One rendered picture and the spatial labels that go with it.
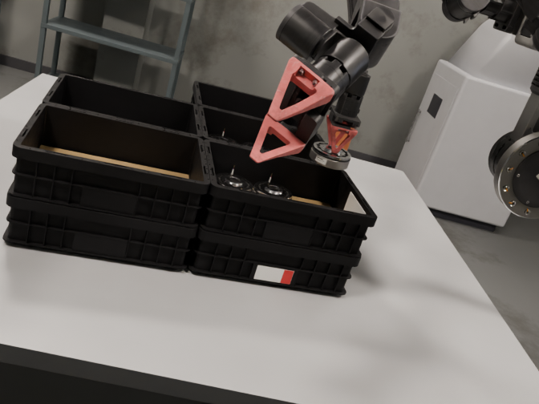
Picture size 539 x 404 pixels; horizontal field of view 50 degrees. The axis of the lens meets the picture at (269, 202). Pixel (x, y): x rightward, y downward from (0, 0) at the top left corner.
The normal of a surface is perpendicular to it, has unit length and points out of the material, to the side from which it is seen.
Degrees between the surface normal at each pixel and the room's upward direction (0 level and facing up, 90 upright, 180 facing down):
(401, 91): 90
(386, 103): 90
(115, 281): 0
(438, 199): 90
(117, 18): 90
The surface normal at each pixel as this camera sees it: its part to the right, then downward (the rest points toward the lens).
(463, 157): 0.03, 0.41
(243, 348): 0.28, -0.88
